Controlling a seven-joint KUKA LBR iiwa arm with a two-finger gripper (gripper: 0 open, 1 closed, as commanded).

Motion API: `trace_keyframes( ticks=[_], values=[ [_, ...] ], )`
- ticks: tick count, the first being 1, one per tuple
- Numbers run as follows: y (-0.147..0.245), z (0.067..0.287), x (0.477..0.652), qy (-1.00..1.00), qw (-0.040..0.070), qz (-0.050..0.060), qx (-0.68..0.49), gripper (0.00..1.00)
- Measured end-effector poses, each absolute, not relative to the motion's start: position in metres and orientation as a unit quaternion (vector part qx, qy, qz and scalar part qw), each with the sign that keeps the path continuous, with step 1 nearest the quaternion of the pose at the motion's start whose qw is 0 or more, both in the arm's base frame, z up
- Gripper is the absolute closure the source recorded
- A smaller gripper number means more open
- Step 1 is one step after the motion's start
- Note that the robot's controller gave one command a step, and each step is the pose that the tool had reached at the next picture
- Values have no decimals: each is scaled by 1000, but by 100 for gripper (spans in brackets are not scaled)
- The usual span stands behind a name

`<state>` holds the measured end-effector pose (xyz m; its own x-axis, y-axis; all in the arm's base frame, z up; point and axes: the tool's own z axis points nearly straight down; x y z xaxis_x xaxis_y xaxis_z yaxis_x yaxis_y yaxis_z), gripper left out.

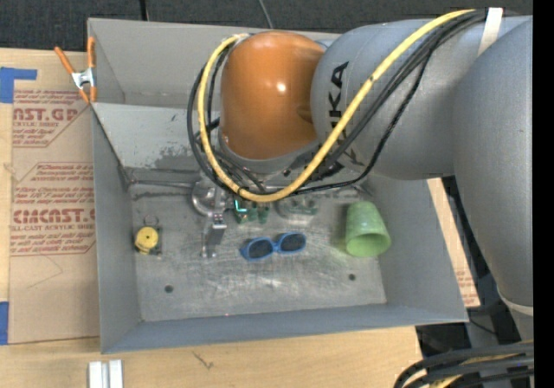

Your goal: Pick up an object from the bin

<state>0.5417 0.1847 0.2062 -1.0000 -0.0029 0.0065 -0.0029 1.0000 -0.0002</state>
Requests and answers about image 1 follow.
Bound yellow round tape measure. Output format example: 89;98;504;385
132;214;164;256

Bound blue sunglasses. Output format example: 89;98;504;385
239;231;308;262

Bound grey metal bin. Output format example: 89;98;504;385
86;16;471;355

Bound clear glass object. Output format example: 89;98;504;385
276;197;322;219

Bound green cup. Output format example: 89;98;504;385
344;200;393;259

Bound brown cardboard board red print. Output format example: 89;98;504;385
0;47;482;346

